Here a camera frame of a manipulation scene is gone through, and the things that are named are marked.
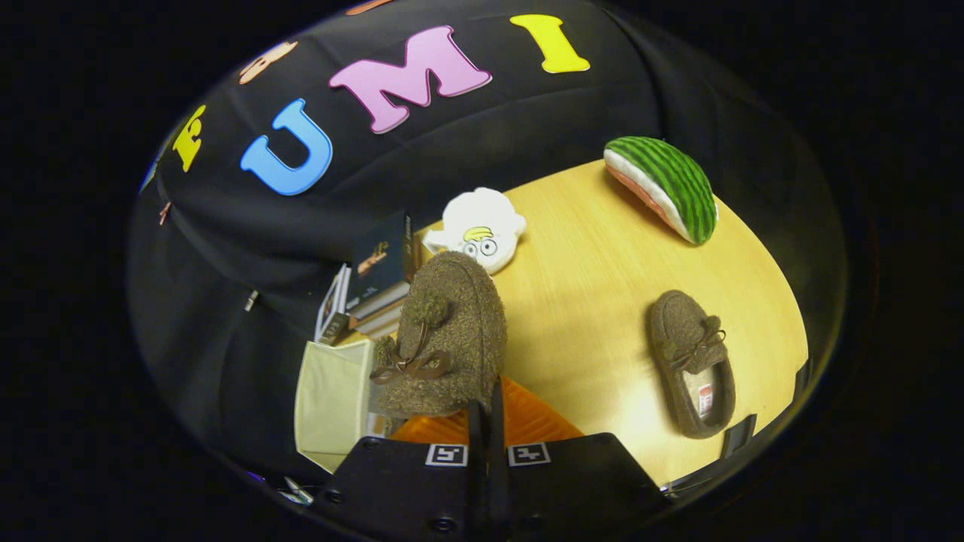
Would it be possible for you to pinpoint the watermelon slice plush toy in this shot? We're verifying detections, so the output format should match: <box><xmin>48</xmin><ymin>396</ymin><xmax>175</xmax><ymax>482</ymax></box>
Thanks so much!
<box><xmin>604</xmin><ymin>136</ymin><xmax>718</xmax><ymax>245</ymax></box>

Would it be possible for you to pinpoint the brown cover book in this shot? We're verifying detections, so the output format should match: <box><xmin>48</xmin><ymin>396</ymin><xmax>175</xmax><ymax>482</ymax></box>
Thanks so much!
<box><xmin>346</xmin><ymin>282</ymin><xmax>411</xmax><ymax>318</ymax></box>
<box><xmin>350</xmin><ymin>301</ymin><xmax>404</xmax><ymax>338</ymax></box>

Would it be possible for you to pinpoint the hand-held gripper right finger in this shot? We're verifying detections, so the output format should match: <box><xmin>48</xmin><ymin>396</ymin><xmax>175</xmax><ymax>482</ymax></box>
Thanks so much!
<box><xmin>490</xmin><ymin>376</ymin><xmax>671</xmax><ymax>540</ymax></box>

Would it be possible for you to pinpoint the white cover book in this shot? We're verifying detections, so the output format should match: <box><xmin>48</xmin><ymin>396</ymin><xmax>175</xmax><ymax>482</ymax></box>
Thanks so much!
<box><xmin>315</xmin><ymin>263</ymin><xmax>352</xmax><ymax>346</ymax></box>

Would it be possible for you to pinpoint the white plush toy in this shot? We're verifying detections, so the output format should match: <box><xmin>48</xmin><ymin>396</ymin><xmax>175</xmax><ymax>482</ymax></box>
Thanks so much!
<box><xmin>423</xmin><ymin>187</ymin><xmax>526</xmax><ymax>276</ymax></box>

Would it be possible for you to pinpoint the brown fuzzy slipper shoe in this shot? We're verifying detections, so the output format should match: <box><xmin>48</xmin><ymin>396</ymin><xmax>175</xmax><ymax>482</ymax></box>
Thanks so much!
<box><xmin>369</xmin><ymin>251</ymin><xmax>508</xmax><ymax>439</ymax></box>
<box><xmin>646</xmin><ymin>290</ymin><xmax>737</xmax><ymax>440</ymax></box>

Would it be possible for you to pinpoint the dark cover book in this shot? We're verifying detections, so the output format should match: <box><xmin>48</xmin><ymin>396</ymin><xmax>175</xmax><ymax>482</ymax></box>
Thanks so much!
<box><xmin>346</xmin><ymin>213</ymin><xmax>414</xmax><ymax>302</ymax></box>

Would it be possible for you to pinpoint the grey fabric storage box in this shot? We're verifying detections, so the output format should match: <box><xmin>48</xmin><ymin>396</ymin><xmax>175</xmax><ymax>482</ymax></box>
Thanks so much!
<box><xmin>295</xmin><ymin>339</ymin><xmax>376</xmax><ymax>473</ymax></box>

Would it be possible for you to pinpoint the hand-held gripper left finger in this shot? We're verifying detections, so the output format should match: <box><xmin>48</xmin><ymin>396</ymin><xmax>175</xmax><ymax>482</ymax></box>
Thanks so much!
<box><xmin>315</xmin><ymin>399</ymin><xmax>488</xmax><ymax>540</ymax></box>

